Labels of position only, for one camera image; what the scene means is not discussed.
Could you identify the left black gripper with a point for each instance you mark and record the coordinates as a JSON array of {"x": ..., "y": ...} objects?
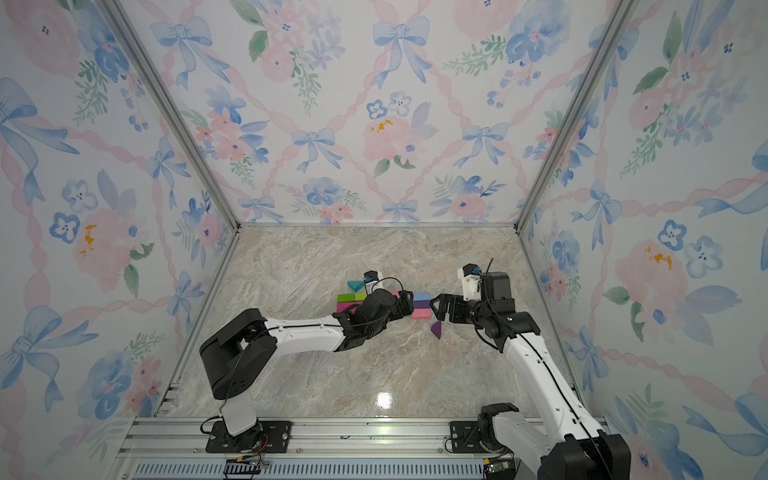
[{"x": 407, "y": 306}]

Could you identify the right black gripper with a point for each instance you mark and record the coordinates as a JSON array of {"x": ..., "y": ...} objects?
[{"x": 457, "y": 301}]

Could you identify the magenta block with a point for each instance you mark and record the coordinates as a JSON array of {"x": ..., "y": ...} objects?
[{"x": 345, "y": 305}]

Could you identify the teal triangle block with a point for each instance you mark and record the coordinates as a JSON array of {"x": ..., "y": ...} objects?
[{"x": 355, "y": 285}]

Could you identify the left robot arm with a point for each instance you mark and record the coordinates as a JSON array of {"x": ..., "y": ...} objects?
[{"x": 236, "y": 355}]

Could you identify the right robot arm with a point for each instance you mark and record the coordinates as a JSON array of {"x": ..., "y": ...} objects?
[{"x": 569, "y": 443}]

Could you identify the pink block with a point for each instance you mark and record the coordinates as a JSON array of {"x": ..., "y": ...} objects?
[{"x": 423, "y": 313}]

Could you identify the purple triangle block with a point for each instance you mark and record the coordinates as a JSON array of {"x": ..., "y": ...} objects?
[{"x": 436, "y": 330}]

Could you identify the green circuit board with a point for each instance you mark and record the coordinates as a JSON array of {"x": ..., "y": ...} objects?
[{"x": 499, "y": 469}]

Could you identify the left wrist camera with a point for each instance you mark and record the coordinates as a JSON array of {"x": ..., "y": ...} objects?
[{"x": 372, "y": 277}]

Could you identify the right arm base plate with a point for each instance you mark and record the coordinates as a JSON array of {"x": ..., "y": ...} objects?
[{"x": 465, "y": 437}]

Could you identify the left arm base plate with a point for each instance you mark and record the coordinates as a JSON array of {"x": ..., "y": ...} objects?
[{"x": 264, "y": 437}]

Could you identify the right frame post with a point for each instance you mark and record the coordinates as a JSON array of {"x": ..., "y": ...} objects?
[{"x": 615, "y": 29}]

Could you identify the frame post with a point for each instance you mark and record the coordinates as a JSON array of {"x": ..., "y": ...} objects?
[
  {"x": 120, "y": 24},
  {"x": 615, "y": 29}
]

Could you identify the left frame post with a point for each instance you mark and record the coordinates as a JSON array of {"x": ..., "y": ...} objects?
[{"x": 120, "y": 24}]

